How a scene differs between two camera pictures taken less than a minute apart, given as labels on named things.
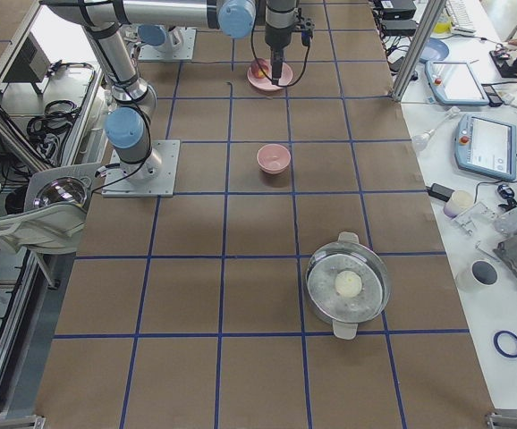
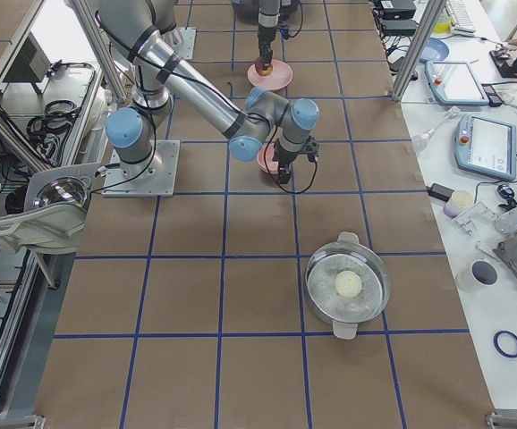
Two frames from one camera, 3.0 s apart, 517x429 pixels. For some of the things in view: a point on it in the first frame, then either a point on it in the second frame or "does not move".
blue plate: (435, 50) does not move
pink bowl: (273, 158) does not move
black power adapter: (438, 191) does not move
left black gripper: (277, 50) to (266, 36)
